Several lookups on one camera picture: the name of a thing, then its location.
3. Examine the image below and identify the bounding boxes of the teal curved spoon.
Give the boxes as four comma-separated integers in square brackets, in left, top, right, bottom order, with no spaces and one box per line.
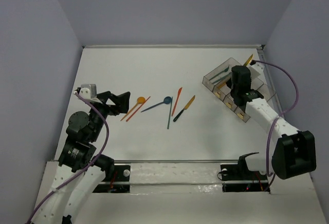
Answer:
[210,66,230,80]

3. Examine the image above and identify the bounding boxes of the yellow knife dark handle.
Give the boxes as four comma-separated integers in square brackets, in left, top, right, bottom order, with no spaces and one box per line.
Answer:
[243,54,253,66]

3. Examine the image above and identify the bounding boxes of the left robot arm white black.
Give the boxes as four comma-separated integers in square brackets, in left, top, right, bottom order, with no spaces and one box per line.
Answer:
[27,84,131,223]

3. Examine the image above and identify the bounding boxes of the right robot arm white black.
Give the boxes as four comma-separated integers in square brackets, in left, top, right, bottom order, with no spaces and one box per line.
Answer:
[230,65,317,180]

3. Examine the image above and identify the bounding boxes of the orange spoon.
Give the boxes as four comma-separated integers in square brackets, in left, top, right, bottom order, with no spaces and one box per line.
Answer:
[137,97,150,105]

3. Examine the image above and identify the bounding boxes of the orange chopstick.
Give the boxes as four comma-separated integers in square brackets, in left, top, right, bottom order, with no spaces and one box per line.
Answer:
[120,102,140,121]
[126,102,146,122]

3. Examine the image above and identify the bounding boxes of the clear four-compartment utensil organizer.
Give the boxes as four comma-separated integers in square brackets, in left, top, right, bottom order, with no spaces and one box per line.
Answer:
[202,58,276,122]

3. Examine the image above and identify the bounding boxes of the blue spoon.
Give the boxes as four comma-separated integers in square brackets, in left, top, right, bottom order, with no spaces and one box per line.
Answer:
[141,96,172,112]

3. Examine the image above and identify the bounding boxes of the teal chopstick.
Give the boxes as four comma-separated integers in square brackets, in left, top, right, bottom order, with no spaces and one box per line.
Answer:
[167,96,173,129]

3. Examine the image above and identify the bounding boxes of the orange plastic knife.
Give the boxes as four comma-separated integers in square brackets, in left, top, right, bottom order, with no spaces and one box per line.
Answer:
[171,87,182,117]

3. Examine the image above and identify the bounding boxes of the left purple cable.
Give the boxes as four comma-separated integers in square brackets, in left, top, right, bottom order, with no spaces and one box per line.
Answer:
[25,92,111,222]

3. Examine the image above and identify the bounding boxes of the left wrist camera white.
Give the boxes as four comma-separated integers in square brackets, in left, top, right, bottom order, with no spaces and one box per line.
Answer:
[74,84,97,100]

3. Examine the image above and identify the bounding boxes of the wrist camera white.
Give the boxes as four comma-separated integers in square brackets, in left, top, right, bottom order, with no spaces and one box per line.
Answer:
[248,63,264,81]
[74,84,97,100]

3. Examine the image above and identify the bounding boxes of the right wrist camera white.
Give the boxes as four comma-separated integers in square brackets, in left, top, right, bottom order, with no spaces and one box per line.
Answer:
[248,63,264,81]

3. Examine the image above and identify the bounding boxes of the yellow knife black handle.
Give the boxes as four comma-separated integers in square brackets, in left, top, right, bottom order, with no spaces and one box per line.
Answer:
[173,96,195,122]

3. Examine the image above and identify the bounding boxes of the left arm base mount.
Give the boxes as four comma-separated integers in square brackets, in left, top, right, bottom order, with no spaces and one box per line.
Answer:
[93,164,131,194]

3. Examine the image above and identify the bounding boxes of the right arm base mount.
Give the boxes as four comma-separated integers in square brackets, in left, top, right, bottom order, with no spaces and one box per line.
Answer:
[217,164,270,193]

